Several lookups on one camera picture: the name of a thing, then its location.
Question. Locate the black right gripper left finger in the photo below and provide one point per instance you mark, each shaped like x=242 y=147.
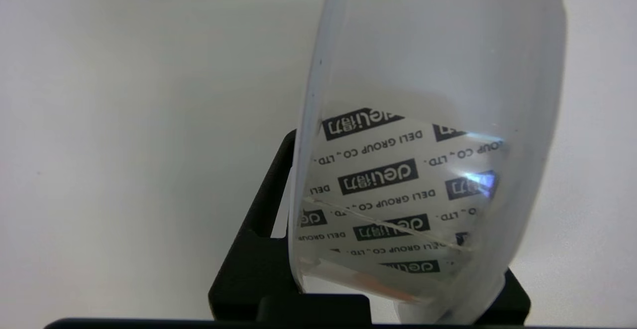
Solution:
x=254 y=279

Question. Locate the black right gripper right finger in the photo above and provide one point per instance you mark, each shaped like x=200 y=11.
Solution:
x=510 y=304

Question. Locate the transparent tape roll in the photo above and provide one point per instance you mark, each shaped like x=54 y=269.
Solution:
x=428 y=120

